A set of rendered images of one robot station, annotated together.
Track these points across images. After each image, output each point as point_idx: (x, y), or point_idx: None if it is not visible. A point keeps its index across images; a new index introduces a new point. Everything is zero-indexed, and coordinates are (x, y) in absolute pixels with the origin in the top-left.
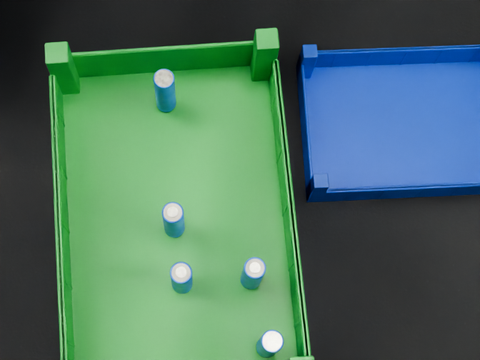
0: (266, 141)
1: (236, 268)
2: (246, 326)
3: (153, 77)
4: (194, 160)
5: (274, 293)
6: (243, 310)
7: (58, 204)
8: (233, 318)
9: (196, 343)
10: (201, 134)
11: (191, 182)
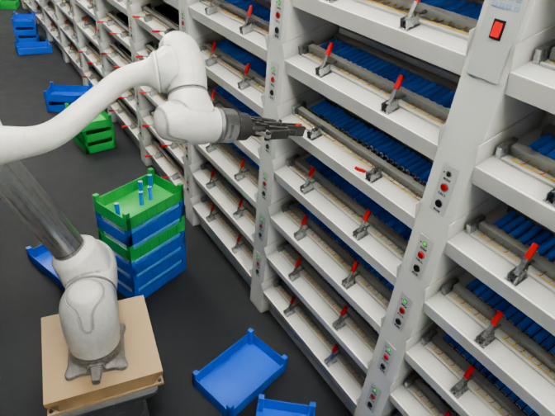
0: (112, 203)
1: None
2: None
3: (117, 204)
4: (125, 208)
5: None
6: (147, 191)
7: (153, 205)
8: None
9: (158, 193)
10: (120, 210)
11: (130, 206)
